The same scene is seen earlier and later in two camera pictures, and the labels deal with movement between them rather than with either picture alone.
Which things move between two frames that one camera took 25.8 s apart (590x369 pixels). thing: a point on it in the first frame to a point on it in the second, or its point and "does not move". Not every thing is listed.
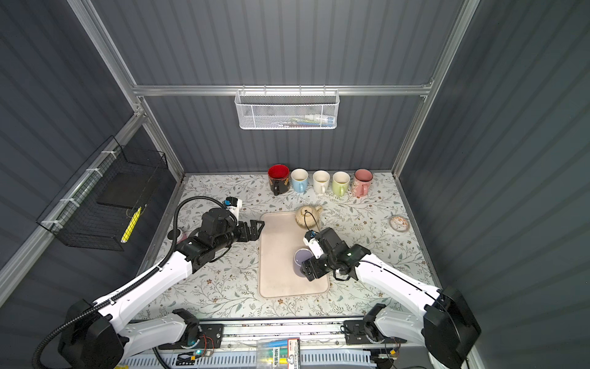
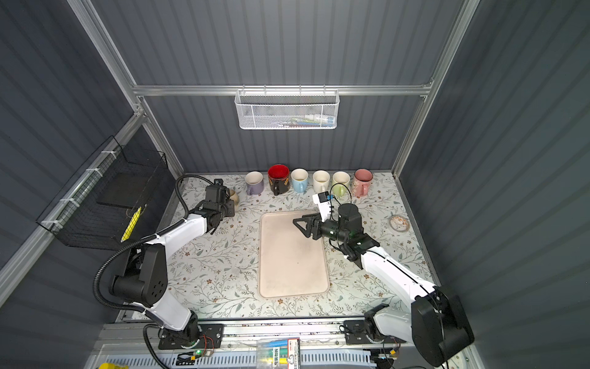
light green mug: x=340 y=182 does not move
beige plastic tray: x=280 y=237 does not move
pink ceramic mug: x=362 y=181 does not move
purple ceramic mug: x=299 y=257 to x=254 y=181
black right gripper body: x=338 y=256 to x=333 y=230
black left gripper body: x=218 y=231 to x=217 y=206
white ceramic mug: x=321 y=179 does not move
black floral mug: x=279 y=178 does not move
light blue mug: x=299 y=179 does not move
